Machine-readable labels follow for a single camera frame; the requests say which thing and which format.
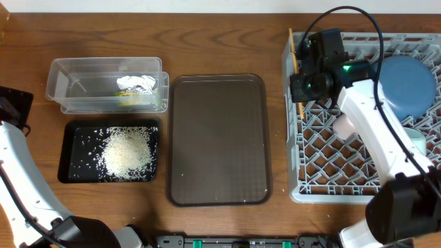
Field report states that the brown serving tray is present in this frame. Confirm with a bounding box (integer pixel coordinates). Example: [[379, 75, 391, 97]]
[[167, 74, 271, 207]]

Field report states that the pile of rice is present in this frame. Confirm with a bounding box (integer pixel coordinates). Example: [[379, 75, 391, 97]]
[[102, 127, 152, 176]]

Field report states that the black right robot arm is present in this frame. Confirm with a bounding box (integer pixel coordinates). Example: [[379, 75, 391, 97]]
[[288, 56, 440, 247]]

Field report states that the pink cup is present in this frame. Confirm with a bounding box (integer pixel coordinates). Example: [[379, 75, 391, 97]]
[[333, 114, 356, 141]]

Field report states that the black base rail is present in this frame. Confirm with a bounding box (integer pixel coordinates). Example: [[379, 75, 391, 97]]
[[156, 235, 341, 248]]

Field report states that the dark blue plate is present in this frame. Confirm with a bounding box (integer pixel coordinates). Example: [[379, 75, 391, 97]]
[[379, 56, 436, 121]]

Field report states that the white tissue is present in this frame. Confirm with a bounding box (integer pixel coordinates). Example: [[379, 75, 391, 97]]
[[116, 75, 156, 94]]

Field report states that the yellow green snack wrapper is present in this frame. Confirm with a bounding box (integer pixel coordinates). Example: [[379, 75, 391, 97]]
[[115, 88, 158, 106]]

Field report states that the clear plastic bin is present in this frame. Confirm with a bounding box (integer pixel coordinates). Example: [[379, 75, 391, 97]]
[[45, 57, 170, 114]]

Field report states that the wooden chopstick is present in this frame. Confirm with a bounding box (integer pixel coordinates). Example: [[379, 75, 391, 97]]
[[289, 28, 305, 120]]

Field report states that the mint green bowl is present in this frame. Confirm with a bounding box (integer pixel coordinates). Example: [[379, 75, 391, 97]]
[[404, 127, 427, 155]]

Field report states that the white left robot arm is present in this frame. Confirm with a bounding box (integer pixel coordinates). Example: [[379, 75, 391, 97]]
[[1, 87, 148, 248]]

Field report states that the grey plastic dishwasher rack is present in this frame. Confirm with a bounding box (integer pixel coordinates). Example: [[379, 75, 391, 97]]
[[282, 32, 440, 204]]

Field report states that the black rectangular tray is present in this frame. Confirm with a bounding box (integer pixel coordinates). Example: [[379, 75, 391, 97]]
[[58, 118, 159, 183]]

